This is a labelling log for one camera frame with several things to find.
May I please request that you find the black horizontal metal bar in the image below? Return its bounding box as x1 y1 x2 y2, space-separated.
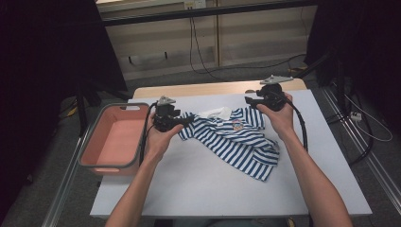
100 0 320 27

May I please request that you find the pink basket with grey rim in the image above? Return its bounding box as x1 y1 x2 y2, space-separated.
78 102 155 177

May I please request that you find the blue white striped baby romper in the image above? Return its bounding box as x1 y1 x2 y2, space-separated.
178 106 281 183

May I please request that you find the black metal stand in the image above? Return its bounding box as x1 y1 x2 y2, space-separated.
294 50 348 117

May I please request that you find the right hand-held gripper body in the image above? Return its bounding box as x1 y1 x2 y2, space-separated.
256 75 294 112

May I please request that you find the beige wooden cabinet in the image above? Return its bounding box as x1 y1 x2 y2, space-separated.
96 0 318 81

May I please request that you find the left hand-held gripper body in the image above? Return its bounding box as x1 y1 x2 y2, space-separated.
152 96 183 133

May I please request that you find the hand-held gripper black cable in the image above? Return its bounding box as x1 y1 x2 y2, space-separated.
282 93 309 152
138 101 159 166

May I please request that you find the black tripod stand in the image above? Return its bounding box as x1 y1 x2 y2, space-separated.
74 79 133 136

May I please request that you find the black hanging cable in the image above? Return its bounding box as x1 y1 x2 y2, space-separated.
192 17 223 81
188 17 307 76

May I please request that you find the right hand-held gripper black cable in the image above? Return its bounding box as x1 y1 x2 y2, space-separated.
282 93 309 152

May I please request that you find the black curtain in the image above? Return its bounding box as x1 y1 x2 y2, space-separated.
0 0 129 218
304 0 401 133

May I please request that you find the person's left hand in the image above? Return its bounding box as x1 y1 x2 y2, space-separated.
145 113 184 162

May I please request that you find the white floor cable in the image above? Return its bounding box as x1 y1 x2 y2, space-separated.
343 94 394 143

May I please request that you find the black floor cable bundle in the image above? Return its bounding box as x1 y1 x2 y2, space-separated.
325 91 375 166

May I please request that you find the aluminium floor rail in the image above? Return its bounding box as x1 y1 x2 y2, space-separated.
41 135 86 227
321 86 401 206

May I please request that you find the person's right hand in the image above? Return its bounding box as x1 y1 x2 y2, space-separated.
256 94 296 140

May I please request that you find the left hand-held gripper black cable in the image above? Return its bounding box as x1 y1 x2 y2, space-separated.
138 101 159 166

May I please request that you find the white wall socket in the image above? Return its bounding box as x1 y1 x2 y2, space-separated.
183 0 207 9

